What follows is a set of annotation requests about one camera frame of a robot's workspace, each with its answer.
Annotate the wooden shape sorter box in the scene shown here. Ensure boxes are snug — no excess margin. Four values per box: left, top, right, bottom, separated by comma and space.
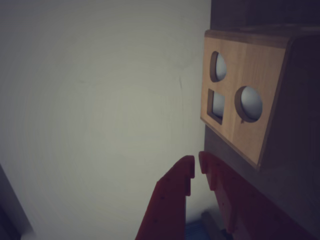
200, 23, 320, 172

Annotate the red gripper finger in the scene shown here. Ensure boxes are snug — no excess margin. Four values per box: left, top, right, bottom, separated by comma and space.
134, 155, 196, 240
198, 150, 320, 240

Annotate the blue table clamp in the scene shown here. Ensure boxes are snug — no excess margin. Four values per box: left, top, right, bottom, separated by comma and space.
185, 212, 227, 240

